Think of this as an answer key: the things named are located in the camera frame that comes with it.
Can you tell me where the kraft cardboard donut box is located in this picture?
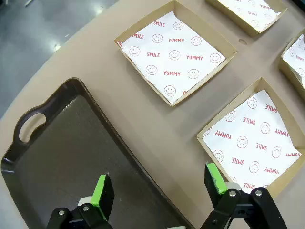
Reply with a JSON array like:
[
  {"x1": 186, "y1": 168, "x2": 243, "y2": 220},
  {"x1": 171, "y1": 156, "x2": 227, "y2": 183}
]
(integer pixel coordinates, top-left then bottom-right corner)
[
  {"x1": 205, "y1": 0, "x2": 288, "y2": 38},
  {"x1": 278, "y1": 28, "x2": 305, "y2": 94},
  {"x1": 196, "y1": 77, "x2": 305, "y2": 200},
  {"x1": 114, "y1": 0, "x2": 238, "y2": 107}
]

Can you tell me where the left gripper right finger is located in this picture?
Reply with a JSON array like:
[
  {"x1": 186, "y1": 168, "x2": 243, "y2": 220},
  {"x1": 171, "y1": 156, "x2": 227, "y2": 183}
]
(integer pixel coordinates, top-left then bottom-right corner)
[{"x1": 200, "y1": 162, "x2": 288, "y2": 229}]

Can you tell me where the dark brown serving tray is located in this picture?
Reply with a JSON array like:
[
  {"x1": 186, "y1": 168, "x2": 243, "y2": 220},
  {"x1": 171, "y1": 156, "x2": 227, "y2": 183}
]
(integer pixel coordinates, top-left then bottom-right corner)
[{"x1": 0, "y1": 77, "x2": 195, "y2": 229}]

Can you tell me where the smile print paper liner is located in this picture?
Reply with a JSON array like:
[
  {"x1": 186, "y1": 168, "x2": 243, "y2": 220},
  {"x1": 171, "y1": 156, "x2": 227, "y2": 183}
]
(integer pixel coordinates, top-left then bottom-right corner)
[
  {"x1": 282, "y1": 34, "x2": 305, "y2": 83},
  {"x1": 117, "y1": 10, "x2": 226, "y2": 104},
  {"x1": 202, "y1": 89, "x2": 305, "y2": 194},
  {"x1": 217, "y1": 0, "x2": 282, "y2": 33}
]

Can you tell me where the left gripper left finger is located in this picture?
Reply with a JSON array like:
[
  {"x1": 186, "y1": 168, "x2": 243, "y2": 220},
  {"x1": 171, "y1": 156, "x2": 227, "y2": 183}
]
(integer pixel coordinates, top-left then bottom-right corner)
[{"x1": 45, "y1": 172, "x2": 115, "y2": 229}]

